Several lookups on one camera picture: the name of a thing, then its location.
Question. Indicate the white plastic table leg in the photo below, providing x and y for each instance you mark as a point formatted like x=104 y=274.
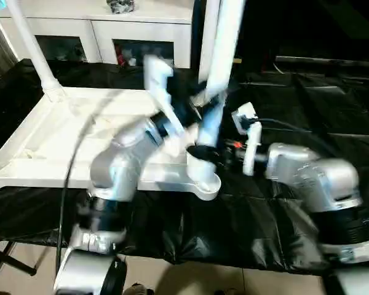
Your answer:
x=34 y=46
x=209 y=37
x=227 y=46

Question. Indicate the white plastic table top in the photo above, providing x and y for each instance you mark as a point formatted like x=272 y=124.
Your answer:
x=49 y=138

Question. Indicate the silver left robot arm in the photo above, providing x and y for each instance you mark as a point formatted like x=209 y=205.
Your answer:
x=117 y=159

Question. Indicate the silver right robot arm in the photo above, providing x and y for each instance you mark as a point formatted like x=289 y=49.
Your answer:
x=310 y=172

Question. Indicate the small tan label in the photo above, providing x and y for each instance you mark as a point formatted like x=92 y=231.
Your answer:
x=237 y=61

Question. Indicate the blue vertical strip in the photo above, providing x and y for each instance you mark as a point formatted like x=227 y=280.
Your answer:
x=196 y=33

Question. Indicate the red package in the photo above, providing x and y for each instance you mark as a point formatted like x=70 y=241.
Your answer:
x=120 y=56

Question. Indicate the black mat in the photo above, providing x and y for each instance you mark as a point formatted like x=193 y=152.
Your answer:
x=295 y=215

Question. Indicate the white glass-door cabinet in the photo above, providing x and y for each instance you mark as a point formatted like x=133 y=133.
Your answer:
x=95 y=30

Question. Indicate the black object pile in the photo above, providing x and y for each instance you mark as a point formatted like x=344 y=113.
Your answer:
x=120 y=6

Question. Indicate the black backdrop cloth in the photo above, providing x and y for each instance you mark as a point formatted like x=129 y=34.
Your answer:
x=310 y=27

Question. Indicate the grey curtain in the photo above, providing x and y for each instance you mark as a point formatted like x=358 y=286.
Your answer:
x=0 y=43

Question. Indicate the black stand leg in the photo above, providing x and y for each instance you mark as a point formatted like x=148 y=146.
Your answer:
x=18 y=264

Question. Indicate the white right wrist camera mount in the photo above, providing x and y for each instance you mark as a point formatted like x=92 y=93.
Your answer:
x=253 y=138

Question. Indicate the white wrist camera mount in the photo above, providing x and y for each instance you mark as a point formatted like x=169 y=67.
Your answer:
x=160 y=80
x=253 y=138

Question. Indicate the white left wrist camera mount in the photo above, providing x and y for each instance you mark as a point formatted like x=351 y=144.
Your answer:
x=160 y=80

